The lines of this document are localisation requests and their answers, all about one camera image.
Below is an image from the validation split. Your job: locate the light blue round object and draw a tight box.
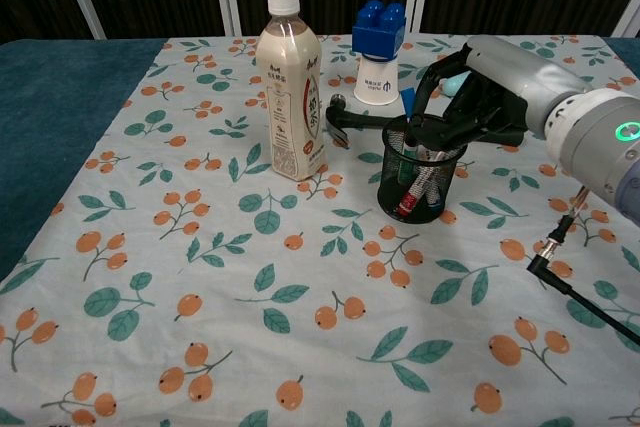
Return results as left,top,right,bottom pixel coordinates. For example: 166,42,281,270
439,71,472,98

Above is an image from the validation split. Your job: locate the blue toy building block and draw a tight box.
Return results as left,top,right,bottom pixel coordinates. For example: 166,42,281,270
351,0,407,63

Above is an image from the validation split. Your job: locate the milk tea bottle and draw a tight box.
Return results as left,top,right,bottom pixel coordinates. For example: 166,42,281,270
255,0,328,183

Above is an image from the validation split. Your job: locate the white marker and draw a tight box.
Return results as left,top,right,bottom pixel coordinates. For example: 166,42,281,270
423,166,443,212

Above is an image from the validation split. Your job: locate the teal fabric table cover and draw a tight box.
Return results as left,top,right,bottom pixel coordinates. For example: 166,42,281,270
0,39,167,282

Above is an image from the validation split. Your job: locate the black mesh pen holder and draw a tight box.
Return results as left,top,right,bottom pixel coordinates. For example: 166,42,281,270
377,115,469,221

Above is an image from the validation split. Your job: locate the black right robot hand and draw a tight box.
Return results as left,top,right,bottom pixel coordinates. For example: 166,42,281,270
409,42,531,153

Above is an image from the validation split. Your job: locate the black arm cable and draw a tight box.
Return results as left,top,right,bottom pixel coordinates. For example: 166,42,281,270
526,185,640,348

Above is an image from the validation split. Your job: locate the black handle hammer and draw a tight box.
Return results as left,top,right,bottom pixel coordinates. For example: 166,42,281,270
325,93,416,150

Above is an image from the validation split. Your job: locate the white paper cup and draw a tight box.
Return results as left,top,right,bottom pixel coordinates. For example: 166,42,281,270
353,53,401,106

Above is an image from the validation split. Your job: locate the red label marker pen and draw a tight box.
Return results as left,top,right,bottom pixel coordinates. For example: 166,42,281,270
397,149,446,218

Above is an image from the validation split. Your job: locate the floral print tablecloth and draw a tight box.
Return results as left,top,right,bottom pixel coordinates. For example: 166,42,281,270
0,34,640,427

